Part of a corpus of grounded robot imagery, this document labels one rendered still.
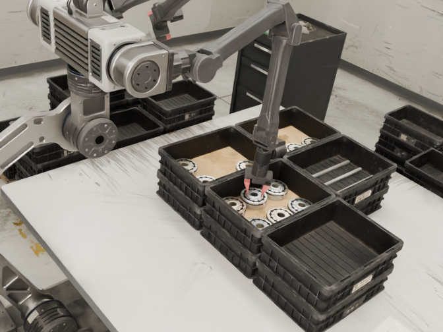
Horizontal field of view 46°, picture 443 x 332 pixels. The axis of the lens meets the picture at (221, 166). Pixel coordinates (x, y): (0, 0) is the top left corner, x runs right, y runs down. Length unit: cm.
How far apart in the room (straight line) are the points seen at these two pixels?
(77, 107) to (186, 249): 67
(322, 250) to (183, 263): 49
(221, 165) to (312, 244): 55
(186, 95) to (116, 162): 123
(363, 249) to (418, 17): 357
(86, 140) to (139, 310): 57
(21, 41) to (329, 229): 343
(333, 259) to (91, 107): 95
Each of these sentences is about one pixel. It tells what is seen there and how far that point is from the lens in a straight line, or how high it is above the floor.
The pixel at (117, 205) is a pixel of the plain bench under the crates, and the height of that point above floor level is 70.
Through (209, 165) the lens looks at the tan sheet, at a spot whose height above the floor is 83.
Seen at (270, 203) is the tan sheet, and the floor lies 83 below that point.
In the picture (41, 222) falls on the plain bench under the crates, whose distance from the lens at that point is 209.
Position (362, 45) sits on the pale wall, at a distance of 559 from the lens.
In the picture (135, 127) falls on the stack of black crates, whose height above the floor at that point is 38.
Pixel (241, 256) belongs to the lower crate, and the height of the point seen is 77.
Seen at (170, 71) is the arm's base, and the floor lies 145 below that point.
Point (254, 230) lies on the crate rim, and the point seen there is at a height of 93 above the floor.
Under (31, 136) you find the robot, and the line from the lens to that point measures 174.
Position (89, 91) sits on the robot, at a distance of 162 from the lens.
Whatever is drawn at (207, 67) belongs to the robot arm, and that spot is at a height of 144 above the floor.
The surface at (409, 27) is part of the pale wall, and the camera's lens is 531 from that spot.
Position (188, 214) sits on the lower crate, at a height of 75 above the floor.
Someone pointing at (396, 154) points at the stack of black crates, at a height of 38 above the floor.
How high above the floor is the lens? 203
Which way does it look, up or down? 33 degrees down
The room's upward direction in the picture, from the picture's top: 8 degrees clockwise
